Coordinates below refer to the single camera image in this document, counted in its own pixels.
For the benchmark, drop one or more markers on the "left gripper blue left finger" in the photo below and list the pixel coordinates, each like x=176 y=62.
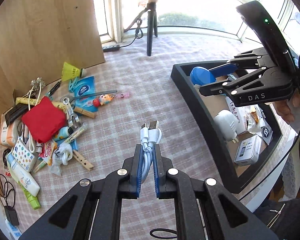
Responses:
x=136 y=172

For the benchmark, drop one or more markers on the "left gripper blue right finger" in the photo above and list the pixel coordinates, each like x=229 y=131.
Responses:
x=159 y=172

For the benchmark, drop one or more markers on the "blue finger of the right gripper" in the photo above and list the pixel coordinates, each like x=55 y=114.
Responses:
x=223 y=70

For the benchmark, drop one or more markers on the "blue round lid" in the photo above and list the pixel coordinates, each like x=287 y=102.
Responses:
x=201 y=76

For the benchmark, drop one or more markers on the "person's right hand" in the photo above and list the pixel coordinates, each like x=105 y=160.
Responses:
x=288 y=109

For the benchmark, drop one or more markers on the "white floral tissue box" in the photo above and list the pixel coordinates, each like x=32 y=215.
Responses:
x=240 y=114

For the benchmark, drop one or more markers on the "crumpled snack wrapper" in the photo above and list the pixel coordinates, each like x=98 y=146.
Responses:
x=255 y=120

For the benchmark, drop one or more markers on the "grey T9 pouch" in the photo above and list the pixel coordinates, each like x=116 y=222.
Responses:
x=267 y=134

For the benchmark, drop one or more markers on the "white plug adapter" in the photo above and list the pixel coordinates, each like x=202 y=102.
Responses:
x=227 y=123

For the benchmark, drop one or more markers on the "wooden clothespin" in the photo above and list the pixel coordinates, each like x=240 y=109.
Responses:
x=84 y=162

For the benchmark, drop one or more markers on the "pink small clip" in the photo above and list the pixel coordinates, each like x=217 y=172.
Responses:
x=123 y=95

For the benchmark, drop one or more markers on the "black tray with brown base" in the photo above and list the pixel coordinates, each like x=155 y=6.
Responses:
x=220 y=152

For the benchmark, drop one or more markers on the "checkered tablecloth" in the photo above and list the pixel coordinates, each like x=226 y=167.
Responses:
x=112 y=135

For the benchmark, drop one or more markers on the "white boxed device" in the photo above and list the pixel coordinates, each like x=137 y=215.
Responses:
x=248 y=151

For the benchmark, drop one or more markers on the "blue tissue packet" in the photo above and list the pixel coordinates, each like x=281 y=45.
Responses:
x=85 y=87

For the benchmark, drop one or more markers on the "black tripod stand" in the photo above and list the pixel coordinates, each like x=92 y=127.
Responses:
x=152 y=25

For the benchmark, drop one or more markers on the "red fabric pouch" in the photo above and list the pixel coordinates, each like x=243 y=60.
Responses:
x=44 y=120

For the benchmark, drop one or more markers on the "teal clothespin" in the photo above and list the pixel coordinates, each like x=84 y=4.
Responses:
x=72 y=84

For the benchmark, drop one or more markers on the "white lotion tube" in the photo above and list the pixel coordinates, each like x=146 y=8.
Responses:
x=23 y=176

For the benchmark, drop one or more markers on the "black pen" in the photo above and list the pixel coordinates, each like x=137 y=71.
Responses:
x=50 y=93

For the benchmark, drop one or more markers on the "yellow plastic shuttlecock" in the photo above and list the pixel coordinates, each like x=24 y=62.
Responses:
x=71 y=72

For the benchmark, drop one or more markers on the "dotted white tissue pack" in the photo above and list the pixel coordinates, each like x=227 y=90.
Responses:
x=23 y=155

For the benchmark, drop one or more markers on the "black power strip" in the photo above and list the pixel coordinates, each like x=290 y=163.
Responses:
x=111 y=48

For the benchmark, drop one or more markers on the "grey bead massager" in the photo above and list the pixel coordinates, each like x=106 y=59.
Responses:
x=38 y=84

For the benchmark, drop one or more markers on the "black wallet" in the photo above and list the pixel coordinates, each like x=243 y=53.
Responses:
x=15 y=112

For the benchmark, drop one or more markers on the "white power strip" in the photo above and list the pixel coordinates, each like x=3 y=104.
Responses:
x=14 y=231

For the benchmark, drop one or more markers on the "wooden board panel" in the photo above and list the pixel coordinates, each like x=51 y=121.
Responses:
x=38 y=36

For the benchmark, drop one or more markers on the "cartoon figure keychain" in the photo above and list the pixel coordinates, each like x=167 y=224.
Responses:
x=103 y=100

